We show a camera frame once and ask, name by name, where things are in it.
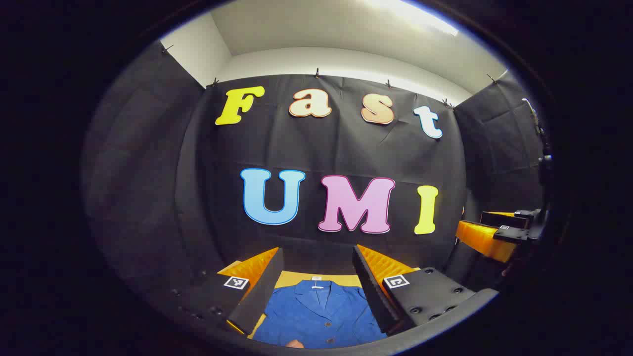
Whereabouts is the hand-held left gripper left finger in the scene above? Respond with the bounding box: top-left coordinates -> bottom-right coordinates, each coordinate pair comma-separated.
168,246 -> 286,337

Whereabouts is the row of black cloth clips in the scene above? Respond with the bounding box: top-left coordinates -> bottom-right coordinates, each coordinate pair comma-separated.
161,44 -> 500,109

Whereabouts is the black backdrop cloth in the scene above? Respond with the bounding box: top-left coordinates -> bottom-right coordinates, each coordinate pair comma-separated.
82,42 -> 549,317

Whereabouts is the blue button jacket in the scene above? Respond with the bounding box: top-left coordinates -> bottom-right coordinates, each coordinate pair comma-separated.
252,278 -> 389,349

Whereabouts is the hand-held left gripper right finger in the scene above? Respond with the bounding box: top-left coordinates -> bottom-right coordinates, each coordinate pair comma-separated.
351,244 -> 499,337

